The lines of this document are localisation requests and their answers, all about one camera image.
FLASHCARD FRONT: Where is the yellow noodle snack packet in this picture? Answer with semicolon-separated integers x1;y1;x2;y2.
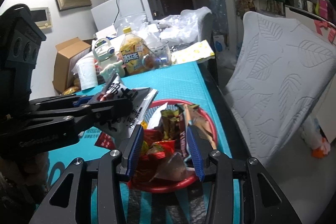
62;86;80;95

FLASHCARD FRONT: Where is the yellow iced tea bottle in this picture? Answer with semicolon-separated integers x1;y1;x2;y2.
120;27;147;75

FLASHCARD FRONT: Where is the orange toy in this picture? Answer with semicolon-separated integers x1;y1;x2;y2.
302;119;331;159

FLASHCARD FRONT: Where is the glass cup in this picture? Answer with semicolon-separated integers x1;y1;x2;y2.
143;40;172;69

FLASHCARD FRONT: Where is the cardboard box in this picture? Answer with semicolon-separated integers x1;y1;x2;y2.
52;37;93;94

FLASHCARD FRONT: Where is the large red packet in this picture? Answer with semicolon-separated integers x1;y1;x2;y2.
131;154;200;186

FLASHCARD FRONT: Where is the clear zip bag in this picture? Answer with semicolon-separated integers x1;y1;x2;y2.
114;15;150;36

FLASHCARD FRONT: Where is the teal bubble mat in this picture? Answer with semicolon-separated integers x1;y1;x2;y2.
46;61;242;224

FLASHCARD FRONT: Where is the white refrigerator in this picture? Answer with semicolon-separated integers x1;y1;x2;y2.
91;0;154;33

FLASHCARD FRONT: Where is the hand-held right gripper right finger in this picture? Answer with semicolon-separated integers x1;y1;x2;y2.
184;126;302;224

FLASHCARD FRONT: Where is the red orange snack packet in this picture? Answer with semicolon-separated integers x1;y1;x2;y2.
144;130;161;144

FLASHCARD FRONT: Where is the yellow smiley print paper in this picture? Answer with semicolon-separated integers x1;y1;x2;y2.
171;40;216;64

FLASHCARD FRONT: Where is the pale green water bottle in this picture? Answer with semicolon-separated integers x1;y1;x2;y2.
92;38;124;82

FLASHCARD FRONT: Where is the black power cable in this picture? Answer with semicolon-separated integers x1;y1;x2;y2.
113;0;122;24

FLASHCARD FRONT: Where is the person's left hand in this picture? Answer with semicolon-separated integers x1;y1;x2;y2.
0;152;50;214

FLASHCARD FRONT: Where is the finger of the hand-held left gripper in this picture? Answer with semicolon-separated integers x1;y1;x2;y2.
29;94;105;113
26;99;133;135

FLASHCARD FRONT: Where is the wall intercom panel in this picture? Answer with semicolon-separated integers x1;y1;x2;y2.
29;7;53;28

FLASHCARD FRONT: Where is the red plastic basket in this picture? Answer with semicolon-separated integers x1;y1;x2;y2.
129;99;218;193

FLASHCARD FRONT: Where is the chair with leaf cover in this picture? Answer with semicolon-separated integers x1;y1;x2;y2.
224;11;336;159

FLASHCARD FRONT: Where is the gold green snack packet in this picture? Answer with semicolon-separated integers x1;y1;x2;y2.
160;109;181;141

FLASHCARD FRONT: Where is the dark brown snack packet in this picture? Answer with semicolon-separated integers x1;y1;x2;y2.
175;103;211;161

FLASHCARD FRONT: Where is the red gold snack packet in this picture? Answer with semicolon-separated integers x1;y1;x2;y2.
147;141;175;159

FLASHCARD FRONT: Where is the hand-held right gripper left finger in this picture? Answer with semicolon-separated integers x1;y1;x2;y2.
29;124;145;224

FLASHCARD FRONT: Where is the white paper roll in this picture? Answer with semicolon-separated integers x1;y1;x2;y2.
75;57;98;90

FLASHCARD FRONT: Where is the white plastic bag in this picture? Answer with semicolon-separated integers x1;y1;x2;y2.
155;7;208;43

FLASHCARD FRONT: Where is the white black snack packet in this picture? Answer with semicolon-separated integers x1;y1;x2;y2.
94;74;159;150

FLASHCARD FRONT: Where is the small white box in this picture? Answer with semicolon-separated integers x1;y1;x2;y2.
96;26;117;40

